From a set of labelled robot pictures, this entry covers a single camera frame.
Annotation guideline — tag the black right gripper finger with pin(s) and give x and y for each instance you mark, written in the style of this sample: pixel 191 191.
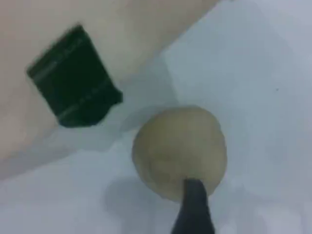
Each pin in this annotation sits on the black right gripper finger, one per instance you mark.
pixel 195 212

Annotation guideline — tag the beige toy potato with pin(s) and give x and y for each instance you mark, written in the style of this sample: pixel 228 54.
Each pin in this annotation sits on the beige toy potato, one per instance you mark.
pixel 175 146

